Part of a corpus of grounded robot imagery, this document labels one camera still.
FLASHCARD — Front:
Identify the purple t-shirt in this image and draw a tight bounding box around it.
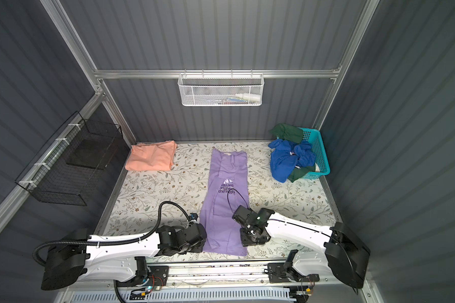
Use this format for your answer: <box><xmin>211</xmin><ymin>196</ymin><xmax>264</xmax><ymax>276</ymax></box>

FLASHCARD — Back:
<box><xmin>200</xmin><ymin>148</ymin><xmax>249</xmax><ymax>257</ymax></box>

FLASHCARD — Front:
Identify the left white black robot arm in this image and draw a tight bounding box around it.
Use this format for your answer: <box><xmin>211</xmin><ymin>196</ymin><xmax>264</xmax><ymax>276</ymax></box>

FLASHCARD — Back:
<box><xmin>34</xmin><ymin>222</ymin><xmax>207</xmax><ymax>290</ymax></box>

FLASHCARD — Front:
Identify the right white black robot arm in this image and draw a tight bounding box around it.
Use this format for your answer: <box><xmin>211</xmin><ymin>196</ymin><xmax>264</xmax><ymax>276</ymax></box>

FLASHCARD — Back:
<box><xmin>233</xmin><ymin>206</ymin><xmax>370</xmax><ymax>290</ymax></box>

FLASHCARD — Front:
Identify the floral table mat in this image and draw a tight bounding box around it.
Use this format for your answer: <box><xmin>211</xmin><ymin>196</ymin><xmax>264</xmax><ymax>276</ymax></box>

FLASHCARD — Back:
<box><xmin>92</xmin><ymin>141</ymin><xmax>351</xmax><ymax>265</ymax></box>

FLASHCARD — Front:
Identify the folded pink t-shirt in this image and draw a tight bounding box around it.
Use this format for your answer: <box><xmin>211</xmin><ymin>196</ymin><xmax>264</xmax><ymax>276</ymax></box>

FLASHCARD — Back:
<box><xmin>125</xmin><ymin>140</ymin><xmax>178</xmax><ymax>172</ymax></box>

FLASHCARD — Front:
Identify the blue t-shirt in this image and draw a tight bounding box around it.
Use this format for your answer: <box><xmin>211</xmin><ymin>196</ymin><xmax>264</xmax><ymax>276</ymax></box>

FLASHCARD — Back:
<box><xmin>268</xmin><ymin>139</ymin><xmax>317</xmax><ymax>183</ymax></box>

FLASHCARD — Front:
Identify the dark green t-shirt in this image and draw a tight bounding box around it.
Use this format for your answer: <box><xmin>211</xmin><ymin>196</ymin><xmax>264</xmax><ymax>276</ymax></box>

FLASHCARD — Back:
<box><xmin>269</xmin><ymin>123</ymin><xmax>303</xmax><ymax>143</ymax></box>

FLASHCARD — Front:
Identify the teal plastic basket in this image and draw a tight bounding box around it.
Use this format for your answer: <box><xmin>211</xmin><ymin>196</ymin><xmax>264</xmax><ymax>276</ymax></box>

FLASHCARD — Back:
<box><xmin>301</xmin><ymin>128</ymin><xmax>331</xmax><ymax>180</ymax></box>

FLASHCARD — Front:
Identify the white bottle in basket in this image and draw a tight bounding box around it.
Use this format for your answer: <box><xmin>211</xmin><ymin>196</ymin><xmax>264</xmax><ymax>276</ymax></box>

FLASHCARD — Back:
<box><xmin>235</xmin><ymin>93</ymin><xmax>262</xmax><ymax>103</ymax></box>

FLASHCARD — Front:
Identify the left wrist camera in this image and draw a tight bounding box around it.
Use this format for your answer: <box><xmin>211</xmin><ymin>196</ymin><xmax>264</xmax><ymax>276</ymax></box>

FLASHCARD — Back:
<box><xmin>189</xmin><ymin>213</ymin><xmax>198</xmax><ymax>223</ymax></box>

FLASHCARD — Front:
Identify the left black corrugated cable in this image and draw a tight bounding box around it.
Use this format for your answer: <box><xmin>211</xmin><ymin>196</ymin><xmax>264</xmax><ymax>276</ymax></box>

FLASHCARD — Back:
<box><xmin>32</xmin><ymin>200</ymin><xmax>192</xmax><ymax>303</ymax></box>

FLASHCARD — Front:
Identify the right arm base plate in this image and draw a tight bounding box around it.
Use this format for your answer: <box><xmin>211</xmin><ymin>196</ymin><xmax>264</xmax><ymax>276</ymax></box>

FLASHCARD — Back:
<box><xmin>264</xmin><ymin>263</ymin><xmax>320</xmax><ymax>284</ymax></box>

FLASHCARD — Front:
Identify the aluminium mounting rail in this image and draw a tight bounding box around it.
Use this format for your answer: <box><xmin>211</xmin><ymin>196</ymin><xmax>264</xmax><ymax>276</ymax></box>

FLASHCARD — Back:
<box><xmin>62</xmin><ymin>258</ymin><xmax>369</xmax><ymax>290</ymax></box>

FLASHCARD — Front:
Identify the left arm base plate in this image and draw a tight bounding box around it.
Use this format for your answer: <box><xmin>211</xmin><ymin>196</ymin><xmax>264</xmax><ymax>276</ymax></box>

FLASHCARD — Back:
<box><xmin>115</xmin><ymin>266</ymin><xmax>170</xmax><ymax>287</ymax></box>

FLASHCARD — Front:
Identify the white slotted cable duct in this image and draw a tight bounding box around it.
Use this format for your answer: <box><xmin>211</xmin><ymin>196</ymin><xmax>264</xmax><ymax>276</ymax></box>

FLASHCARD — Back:
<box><xmin>70</xmin><ymin>286</ymin><xmax>294</xmax><ymax>303</ymax></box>

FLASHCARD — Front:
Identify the black wire mesh basket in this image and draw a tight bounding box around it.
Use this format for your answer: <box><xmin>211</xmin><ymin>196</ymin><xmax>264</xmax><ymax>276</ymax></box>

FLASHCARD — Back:
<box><xmin>15</xmin><ymin>112</ymin><xmax>125</xmax><ymax>207</ymax></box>

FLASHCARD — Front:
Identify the white wire mesh basket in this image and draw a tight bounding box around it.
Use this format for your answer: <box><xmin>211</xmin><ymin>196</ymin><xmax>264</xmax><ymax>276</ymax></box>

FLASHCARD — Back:
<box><xmin>178</xmin><ymin>75</ymin><xmax>265</xmax><ymax>107</ymax></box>

